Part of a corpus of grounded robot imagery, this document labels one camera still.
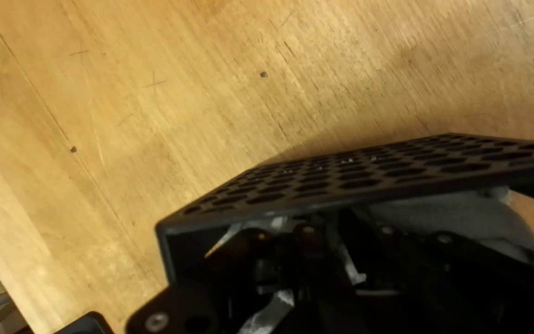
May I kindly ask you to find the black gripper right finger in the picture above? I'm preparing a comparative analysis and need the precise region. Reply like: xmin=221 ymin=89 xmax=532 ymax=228
xmin=366 ymin=226 xmax=534 ymax=334

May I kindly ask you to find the white towel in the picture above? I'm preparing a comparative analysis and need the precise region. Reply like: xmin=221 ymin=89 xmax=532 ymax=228
xmin=356 ymin=187 xmax=534 ymax=267

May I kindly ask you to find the black perforated box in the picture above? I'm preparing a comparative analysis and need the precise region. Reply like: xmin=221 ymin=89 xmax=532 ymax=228
xmin=156 ymin=133 xmax=534 ymax=282

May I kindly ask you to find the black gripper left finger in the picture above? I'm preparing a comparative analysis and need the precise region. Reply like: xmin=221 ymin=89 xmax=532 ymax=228
xmin=125 ymin=222 xmax=340 ymax=334

